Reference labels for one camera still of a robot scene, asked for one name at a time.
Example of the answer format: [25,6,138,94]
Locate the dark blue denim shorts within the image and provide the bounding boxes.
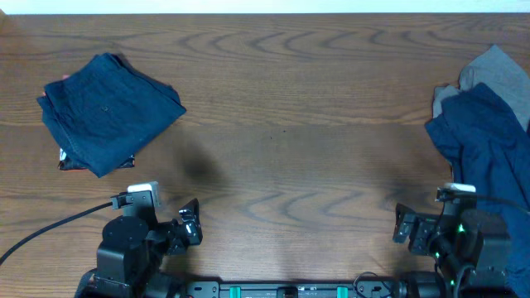
[37,53,186,177]

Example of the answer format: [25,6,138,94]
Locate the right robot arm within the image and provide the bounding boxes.
[392,199,516,297]

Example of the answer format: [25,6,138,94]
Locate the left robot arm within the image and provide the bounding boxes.
[75,199,203,298]

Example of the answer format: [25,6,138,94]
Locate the blue garment in pile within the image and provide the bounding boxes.
[425,81,530,298]

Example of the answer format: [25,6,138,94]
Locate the folded black printed t-shirt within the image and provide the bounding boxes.
[57,148,136,171]

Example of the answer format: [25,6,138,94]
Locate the grey garment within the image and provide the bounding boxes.
[432,45,529,132]

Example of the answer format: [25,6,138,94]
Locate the folded red t-shirt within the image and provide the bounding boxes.
[42,74,70,96]

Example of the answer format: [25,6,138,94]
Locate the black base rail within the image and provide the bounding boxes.
[182,272,407,298]

